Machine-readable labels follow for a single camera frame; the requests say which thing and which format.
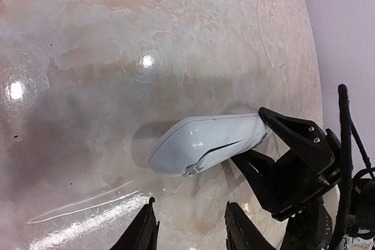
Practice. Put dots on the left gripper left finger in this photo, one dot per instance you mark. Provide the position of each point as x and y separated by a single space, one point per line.
142 233

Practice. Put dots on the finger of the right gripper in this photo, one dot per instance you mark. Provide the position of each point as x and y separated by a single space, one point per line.
304 138
261 174

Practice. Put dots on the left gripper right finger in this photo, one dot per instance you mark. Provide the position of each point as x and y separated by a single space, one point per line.
241 232

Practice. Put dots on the white remote control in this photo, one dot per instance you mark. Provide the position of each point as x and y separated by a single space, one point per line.
196 144

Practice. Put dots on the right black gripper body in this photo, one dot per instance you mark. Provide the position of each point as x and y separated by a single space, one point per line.
298 184

